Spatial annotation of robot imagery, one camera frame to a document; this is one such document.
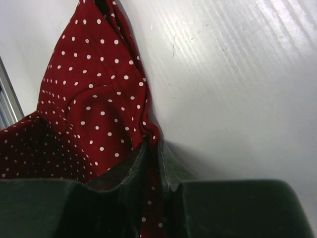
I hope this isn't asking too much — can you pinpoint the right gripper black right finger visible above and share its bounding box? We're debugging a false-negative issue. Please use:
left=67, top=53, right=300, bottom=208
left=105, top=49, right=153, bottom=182
left=158, top=141, right=314, bottom=238

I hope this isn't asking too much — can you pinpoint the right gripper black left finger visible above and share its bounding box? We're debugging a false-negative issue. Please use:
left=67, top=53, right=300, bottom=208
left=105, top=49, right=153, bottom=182
left=0, top=142, right=149, bottom=238

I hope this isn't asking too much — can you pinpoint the red polka dot skirt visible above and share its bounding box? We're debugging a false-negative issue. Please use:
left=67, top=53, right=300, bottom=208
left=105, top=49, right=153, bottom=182
left=0, top=0, right=165, bottom=238

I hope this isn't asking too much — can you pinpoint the aluminium front rail frame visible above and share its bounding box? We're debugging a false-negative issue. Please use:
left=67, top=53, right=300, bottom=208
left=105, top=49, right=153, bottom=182
left=0, top=59, right=24, bottom=130

